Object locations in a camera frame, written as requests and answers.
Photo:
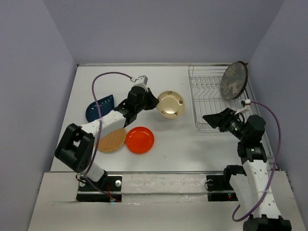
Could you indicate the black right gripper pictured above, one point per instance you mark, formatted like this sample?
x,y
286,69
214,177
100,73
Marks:
x,y
221,120

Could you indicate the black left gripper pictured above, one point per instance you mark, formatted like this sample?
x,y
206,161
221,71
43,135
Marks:
x,y
153,101

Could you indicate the cream plate with prints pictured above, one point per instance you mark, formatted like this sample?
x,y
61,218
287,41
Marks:
x,y
171,104

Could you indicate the orange glossy plate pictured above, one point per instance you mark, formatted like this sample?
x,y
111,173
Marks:
x,y
139,140

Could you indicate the grey deer plate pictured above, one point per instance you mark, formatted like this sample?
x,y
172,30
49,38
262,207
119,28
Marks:
x,y
232,81

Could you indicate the large teal floral plate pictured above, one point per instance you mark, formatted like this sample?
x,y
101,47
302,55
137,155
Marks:
x,y
246,80

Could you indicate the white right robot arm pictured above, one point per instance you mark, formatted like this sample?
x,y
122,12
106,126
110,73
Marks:
x,y
250,180

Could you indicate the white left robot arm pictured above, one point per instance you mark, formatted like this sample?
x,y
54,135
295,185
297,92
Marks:
x,y
77,147

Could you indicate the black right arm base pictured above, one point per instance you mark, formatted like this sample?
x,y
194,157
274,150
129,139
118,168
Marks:
x,y
219,190

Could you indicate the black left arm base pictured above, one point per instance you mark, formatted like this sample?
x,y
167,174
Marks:
x,y
106,191

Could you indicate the tan woven round plate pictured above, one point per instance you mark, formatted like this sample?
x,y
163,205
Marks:
x,y
113,141

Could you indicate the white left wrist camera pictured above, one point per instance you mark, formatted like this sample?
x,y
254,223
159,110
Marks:
x,y
140,81

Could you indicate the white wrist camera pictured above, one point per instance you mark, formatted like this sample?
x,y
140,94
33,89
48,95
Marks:
x,y
244,106
140,81

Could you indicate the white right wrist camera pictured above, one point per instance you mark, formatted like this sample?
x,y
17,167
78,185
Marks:
x,y
244,106

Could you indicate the silver wire dish rack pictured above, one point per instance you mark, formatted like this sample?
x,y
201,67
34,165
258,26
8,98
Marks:
x,y
206,97

